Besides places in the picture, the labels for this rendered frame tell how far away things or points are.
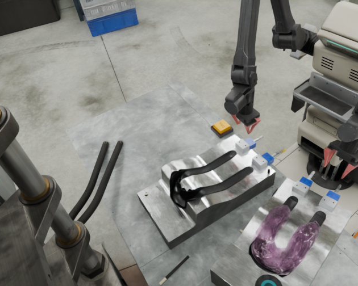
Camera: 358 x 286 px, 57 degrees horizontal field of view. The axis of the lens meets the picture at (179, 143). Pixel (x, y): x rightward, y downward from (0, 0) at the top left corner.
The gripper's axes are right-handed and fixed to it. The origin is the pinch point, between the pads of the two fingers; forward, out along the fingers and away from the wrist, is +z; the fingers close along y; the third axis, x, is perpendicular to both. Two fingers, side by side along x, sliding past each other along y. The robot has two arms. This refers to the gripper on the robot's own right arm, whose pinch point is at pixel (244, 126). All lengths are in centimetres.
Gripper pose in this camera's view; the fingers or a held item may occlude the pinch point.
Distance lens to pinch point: 134.3
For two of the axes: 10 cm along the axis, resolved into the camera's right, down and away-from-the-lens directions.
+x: 8.5, -4.4, 2.9
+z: 0.9, 6.8, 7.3
